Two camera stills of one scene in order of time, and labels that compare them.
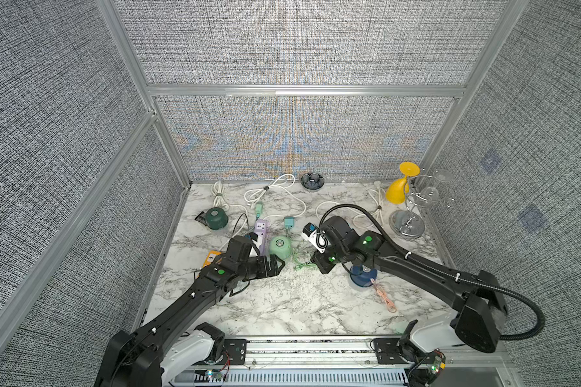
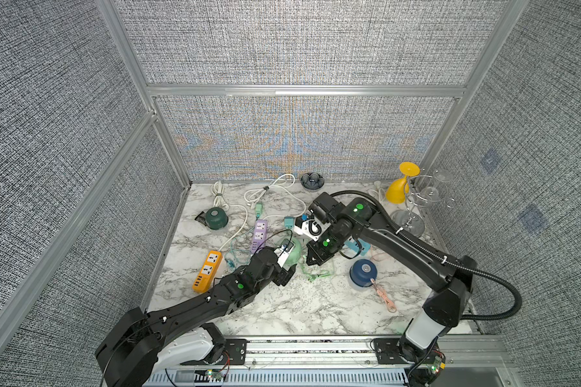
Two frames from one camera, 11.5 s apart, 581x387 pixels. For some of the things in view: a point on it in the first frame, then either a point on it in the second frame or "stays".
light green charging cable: (300, 265) to (320, 273)
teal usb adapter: (289, 222) stays
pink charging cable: (390, 306) stays
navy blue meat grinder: (362, 276) stays
